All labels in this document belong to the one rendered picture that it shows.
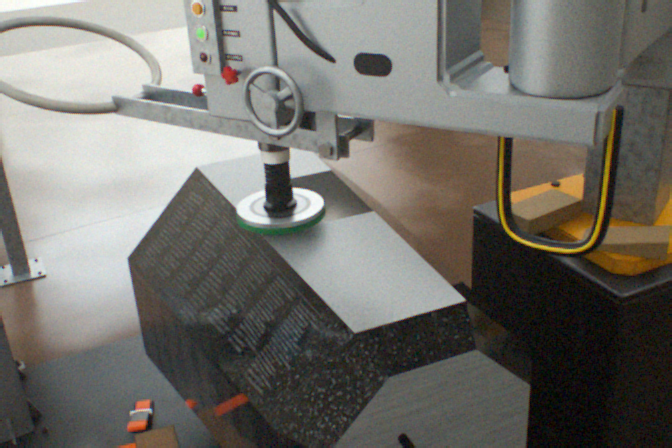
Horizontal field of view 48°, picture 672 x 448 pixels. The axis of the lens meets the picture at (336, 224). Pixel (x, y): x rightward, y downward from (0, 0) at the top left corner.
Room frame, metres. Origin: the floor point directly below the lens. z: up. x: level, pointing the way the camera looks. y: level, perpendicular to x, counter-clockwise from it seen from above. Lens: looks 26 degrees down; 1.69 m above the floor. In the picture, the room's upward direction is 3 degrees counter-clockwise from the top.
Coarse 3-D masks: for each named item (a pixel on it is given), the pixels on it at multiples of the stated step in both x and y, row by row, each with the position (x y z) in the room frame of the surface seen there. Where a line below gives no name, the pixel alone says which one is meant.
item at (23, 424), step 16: (0, 320) 2.02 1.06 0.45; (0, 336) 2.01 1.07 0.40; (0, 352) 2.00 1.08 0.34; (0, 368) 2.00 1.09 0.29; (16, 368) 2.31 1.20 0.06; (0, 384) 1.99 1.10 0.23; (16, 384) 2.01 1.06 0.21; (0, 400) 1.98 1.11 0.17; (16, 400) 2.01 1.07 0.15; (0, 416) 1.98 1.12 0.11; (16, 416) 2.00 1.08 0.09; (32, 416) 2.08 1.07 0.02; (0, 432) 1.97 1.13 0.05; (16, 432) 1.99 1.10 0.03
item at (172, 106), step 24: (120, 96) 1.88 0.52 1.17; (168, 96) 1.94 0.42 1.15; (192, 96) 1.89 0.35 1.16; (168, 120) 1.79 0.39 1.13; (192, 120) 1.75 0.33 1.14; (216, 120) 1.71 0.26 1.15; (312, 120) 1.70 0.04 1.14; (360, 120) 1.63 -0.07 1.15; (288, 144) 1.61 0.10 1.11; (312, 144) 1.57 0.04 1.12
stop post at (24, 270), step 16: (0, 160) 3.15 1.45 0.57; (0, 176) 3.14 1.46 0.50; (0, 192) 3.13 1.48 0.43; (0, 208) 3.13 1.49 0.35; (0, 224) 3.12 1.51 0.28; (16, 224) 3.15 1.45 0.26; (16, 240) 3.14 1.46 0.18; (16, 256) 3.13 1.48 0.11; (0, 272) 3.17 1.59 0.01; (16, 272) 3.13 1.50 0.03; (32, 272) 3.15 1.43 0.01
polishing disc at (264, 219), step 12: (264, 192) 1.79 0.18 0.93; (300, 192) 1.77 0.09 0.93; (312, 192) 1.77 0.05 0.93; (240, 204) 1.72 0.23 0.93; (252, 204) 1.72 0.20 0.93; (300, 204) 1.70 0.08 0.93; (312, 204) 1.69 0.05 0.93; (240, 216) 1.65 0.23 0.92; (252, 216) 1.65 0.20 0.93; (264, 216) 1.64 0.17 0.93; (276, 216) 1.64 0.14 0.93; (288, 216) 1.63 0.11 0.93; (300, 216) 1.63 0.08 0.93; (312, 216) 1.63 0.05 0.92
